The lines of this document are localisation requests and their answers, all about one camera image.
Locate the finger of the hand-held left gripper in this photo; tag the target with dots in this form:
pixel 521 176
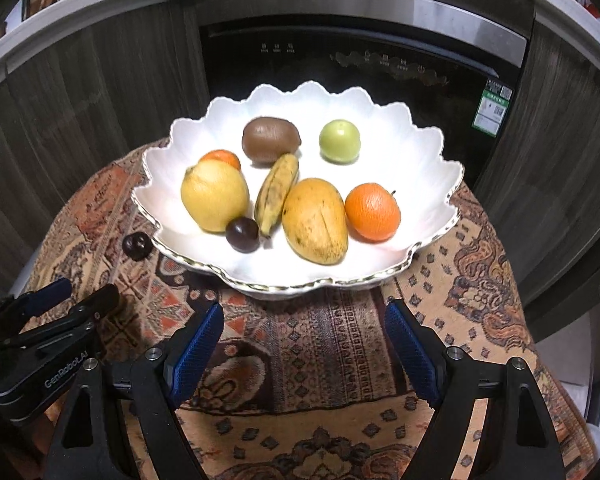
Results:
pixel 47 294
pixel 97 305

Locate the green round fruit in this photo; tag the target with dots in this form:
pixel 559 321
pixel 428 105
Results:
pixel 339 141

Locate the dark purple plum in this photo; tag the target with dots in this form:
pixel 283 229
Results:
pixel 242 234
pixel 136 246

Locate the orange mandarin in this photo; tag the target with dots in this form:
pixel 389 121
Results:
pixel 222 158
pixel 372 211

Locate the patterned woven tablecloth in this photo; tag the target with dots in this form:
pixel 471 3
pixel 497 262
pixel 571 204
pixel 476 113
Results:
pixel 330 335

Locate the green white sticker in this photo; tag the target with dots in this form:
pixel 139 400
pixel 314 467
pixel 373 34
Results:
pixel 492 110

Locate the dark wood cabinet door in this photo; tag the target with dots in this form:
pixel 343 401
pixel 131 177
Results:
pixel 555 160
pixel 80 100

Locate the black built-in dishwasher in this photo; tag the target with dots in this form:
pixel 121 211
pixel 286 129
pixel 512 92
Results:
pixel 260 70

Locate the brown kiwi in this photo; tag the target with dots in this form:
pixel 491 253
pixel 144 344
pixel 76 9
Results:
pixel 270 140

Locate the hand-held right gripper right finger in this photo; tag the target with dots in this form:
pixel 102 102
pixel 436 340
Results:
pixel 410 350

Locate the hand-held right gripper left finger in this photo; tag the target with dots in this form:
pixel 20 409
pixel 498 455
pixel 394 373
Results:
pixel 197 350

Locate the yellow mango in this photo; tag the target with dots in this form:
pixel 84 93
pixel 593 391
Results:
pixel 315 220

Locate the small spotted banana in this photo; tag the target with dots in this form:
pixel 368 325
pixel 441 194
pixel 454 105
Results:
pixel 276 192

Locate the white scalloped bowl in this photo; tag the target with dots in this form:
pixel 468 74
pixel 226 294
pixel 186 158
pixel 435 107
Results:
pixel 390 130

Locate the yellow lemon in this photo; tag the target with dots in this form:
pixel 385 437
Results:
pixel 214 197

